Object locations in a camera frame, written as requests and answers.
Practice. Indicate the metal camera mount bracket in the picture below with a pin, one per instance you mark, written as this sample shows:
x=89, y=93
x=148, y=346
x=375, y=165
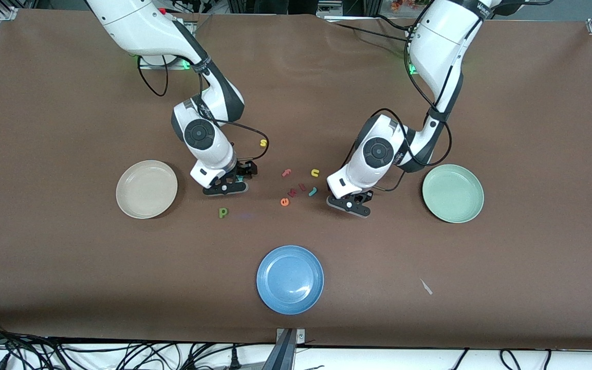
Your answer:
x=291, y=335

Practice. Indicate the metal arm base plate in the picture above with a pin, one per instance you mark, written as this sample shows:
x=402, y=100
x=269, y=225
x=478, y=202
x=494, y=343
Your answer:
x=165, y=67

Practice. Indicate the light green plate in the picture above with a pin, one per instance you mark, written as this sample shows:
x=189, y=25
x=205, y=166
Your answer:
x=452, y=193

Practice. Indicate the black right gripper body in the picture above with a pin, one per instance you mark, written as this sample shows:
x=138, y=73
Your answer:
x=245, y=169

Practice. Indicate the orange leafy decoration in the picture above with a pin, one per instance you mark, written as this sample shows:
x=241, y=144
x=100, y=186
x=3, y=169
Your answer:
x=406, y=4

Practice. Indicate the small white paper scrap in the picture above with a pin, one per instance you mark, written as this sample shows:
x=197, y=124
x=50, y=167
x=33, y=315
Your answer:
x=426, y=287

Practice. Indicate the beige brown plate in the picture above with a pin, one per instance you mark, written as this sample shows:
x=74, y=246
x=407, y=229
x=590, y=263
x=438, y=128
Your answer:
x=147, y=189

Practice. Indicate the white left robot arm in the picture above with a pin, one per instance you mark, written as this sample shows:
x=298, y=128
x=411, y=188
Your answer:
x=440, y=46

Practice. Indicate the green foam letter p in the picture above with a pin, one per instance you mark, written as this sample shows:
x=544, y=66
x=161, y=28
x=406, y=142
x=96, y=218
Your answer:
x=221, y=213

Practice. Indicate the blue plate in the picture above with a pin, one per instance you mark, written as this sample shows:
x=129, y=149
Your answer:
x=290, y=279

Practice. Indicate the brown table cover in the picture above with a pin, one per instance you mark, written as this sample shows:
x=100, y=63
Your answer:
x=296, y=77

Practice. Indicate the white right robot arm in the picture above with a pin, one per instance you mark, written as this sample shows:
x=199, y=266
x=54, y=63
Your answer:
x=142, y=25

